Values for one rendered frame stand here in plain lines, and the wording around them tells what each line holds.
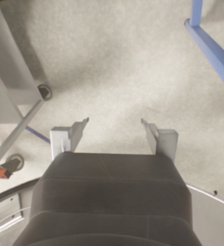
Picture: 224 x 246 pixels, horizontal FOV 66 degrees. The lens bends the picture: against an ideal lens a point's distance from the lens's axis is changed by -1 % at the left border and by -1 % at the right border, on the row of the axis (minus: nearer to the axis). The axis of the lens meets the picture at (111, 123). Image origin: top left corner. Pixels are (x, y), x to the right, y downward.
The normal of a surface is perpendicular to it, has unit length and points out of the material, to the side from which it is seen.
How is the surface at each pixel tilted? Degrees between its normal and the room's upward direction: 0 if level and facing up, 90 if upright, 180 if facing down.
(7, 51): 0
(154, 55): 0
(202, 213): 90
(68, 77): 0
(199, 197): 90
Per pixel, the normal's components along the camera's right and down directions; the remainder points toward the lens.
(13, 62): -0.15, 0.65
